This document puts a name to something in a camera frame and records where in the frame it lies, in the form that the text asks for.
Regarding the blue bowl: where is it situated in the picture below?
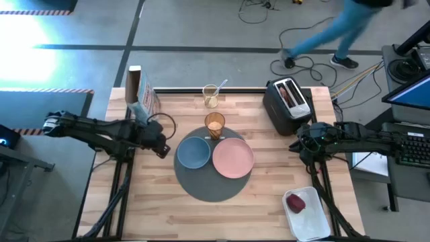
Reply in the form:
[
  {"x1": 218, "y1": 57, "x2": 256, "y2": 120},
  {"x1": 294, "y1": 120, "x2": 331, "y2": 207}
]
[{"x1": 177, "y1": 136, "x2": 212, "y2": 169}]

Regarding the grey metal stand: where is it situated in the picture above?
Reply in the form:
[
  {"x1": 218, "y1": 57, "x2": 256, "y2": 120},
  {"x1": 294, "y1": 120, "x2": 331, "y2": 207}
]
[{"x1": 0, "y1": 144, "x2": 55, "y2": 242}]

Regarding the white paper sheet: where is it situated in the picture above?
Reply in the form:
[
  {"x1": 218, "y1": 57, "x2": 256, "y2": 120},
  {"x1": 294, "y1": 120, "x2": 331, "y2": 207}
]
[{"x1": 351, "y1": 151, "x2": 389, "y2": 177}]

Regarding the dark floor mat hazard edge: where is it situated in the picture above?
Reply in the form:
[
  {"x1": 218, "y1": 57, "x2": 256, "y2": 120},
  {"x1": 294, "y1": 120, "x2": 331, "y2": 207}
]
[
  {"x1": 0, "y1": 0, "x2": 79, "y2": 16},
  {"x1": 0, "y1": 87, "x2": 95, "y2": 137}
]

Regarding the black monitor pole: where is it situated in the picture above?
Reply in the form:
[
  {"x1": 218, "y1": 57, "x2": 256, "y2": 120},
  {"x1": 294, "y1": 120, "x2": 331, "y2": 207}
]
[{"x1": 395, "y1": 22, "x2": 430, "y2": 56}]

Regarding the red apple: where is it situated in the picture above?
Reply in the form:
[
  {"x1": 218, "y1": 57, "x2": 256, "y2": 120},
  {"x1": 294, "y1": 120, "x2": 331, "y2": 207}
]
[{"x1": 286, "y1": 194, "x2": 306, "y2": 214}]

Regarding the white plastic bin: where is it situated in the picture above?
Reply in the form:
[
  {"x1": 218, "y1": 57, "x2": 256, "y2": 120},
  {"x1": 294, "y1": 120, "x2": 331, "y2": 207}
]
[{"x1": 282, "y1": 186, "x2": 332, "y2": 242}]

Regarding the blue cinnamon cereal box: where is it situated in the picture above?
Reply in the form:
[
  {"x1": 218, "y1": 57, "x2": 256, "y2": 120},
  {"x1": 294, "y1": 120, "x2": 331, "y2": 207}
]
[{"x1": 124, "y1": 65, "x2": 161, "y2": 124}]

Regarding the yellow cable bundle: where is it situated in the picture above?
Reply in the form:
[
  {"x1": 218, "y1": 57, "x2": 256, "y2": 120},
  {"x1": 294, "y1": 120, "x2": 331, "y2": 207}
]
[{"x1": 331, "y1": 62, "x2": 384, "y2": 100}]

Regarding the person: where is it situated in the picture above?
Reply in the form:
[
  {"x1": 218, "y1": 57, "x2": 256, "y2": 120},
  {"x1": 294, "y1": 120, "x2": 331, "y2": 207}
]
[{"x1": 280, "y1": 0, "x2": 419, "y2": 71}]

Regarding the pink plate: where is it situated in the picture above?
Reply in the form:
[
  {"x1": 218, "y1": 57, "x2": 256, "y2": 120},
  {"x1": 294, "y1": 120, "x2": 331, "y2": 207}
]
[{"x1": 212, "y1": 137, "x2": 255, "y2": 179}]

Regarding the clear plastic spoon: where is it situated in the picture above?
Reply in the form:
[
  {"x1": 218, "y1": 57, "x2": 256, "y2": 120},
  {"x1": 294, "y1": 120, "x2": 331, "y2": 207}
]
[{"x1": 213, "y1": 79, "x2": 228, "y2": 97}]

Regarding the computer monitor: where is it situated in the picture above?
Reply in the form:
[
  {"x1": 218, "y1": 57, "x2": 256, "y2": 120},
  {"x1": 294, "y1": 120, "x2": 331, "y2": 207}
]
[{"x1": 382, "y1": 72, "x2": 430, "y2": 112}]

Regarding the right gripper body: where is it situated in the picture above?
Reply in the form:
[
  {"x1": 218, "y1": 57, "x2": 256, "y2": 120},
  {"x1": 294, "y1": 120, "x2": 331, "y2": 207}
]
[{"x1": 297, "y1": 122, "x2": 335, "y2": 164}]

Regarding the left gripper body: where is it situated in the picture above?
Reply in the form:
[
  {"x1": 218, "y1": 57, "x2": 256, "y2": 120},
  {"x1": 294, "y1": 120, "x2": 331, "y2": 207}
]
[{"x1": 139, "y1": 120, "x2": 167, "y2": 149}]

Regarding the black floor cable with plug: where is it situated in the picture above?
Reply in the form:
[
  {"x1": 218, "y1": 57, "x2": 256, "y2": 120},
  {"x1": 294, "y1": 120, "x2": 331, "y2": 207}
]
[{"x1": 237, "y1": 0, "x2": 280, "y2": 24}]

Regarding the black keyboard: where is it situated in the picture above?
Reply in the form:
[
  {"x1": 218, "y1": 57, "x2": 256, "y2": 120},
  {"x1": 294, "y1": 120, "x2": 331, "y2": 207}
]
[{"x1": 396, "y1": 132, "x2": 430, "y2": 168}]

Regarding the black box with blue light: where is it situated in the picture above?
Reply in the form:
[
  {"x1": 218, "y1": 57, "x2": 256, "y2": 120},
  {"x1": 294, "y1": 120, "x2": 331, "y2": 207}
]
[{"x1": 0, "y1": 124, "x2": 22, "y2": 151}]

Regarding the long black floor cable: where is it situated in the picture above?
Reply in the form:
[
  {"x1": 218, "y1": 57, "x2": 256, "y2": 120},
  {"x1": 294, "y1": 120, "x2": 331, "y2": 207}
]
[{"x1": 270, "y1": 16, "x2": 339, "y2": 89}]

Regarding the grey side desk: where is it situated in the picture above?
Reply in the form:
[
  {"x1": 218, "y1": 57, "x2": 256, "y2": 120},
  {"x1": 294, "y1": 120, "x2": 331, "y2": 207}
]
[{"x1": 349, "y1": 43, "x2": 430, "y2": 212}]

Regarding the coiled black cable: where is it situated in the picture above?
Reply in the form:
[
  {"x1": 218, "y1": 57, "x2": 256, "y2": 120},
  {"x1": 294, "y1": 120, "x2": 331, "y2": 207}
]
[{"x1": 388, "y1": 58, "x2": 421, "y2": 85}]

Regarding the clear glass cup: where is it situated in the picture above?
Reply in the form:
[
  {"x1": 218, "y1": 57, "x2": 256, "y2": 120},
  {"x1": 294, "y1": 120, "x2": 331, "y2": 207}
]
[{"x1": 202, "y1": 83, "x2": 219, "y2": 108}]

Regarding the amber faceted tumbler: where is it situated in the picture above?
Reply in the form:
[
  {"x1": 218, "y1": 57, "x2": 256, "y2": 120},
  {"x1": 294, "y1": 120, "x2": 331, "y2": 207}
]
[{"x1": 204, "y1": 112, "x2": 226, "y2": 140}]

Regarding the grey round woven placemat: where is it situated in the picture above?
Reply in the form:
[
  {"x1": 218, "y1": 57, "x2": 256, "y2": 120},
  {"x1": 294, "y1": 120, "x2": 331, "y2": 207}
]
[{"x1": 173, "y1": 126, "x2": 253, "y2": 202}]

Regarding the black toaster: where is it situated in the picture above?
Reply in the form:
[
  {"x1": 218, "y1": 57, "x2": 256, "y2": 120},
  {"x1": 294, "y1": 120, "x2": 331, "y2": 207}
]
[{"x1": 262, "y1": 76, "x2": 313, "y2": 136}]

